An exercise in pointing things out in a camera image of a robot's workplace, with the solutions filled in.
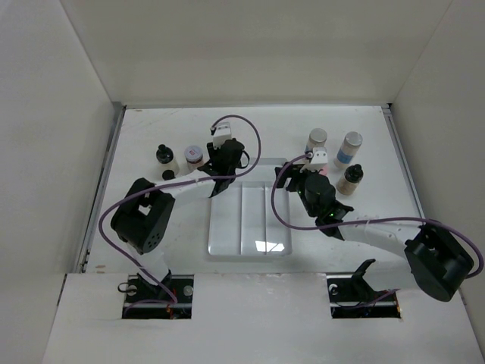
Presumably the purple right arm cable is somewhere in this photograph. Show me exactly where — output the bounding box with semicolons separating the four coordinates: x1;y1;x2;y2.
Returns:
270;154;485;280

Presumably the white plastic organizer tray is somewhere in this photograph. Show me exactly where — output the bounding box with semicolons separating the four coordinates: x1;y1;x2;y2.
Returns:
208;158;293;262

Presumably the white lid orange label jar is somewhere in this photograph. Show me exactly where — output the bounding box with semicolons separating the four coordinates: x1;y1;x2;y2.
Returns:
184;145;204;172

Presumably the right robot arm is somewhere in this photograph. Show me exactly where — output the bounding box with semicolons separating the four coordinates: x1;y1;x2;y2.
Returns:
274;162;484;302

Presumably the small black cap spice bottle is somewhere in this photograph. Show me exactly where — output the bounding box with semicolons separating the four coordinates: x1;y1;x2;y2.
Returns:
161;169;176;180

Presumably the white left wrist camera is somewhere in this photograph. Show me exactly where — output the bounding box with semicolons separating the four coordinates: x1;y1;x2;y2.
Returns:
211;121;232;149

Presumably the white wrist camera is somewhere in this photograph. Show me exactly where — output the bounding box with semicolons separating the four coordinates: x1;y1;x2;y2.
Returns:
305;147;328;172
211;121;232;149

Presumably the aluminium table edge rail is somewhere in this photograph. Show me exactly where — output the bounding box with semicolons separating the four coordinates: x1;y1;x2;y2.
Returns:
73;102;127;273

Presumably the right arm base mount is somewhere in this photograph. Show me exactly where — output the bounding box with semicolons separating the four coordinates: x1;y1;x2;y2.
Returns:
326;259;401;319

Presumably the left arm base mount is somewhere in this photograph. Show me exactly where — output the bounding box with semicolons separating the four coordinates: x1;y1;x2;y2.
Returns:
117;275;195;320

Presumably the black knob cap grinder bottle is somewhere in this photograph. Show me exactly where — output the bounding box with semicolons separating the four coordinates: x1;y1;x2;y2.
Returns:
155;144;180;174

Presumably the blue label sago jar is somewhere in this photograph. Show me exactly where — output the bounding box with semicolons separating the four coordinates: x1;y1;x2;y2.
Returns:
333;131;363;169

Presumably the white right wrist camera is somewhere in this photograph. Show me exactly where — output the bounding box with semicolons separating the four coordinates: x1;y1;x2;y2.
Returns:
305;147;328;172

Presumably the silver lid beige jar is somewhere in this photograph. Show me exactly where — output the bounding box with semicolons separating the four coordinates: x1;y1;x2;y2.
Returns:
305;128;327;153

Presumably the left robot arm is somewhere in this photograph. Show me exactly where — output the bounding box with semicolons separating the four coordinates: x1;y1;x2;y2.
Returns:
107;138;246;303

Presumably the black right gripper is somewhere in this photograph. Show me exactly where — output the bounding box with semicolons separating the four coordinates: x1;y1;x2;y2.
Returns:
275;162;321;218

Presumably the right black knob grinder bottle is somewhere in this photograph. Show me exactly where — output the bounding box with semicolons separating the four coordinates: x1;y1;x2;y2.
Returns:
336;164;364;196

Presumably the pink cap seasoning bottle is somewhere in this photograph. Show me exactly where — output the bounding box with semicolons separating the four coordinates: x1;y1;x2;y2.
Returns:
318;164;328;176

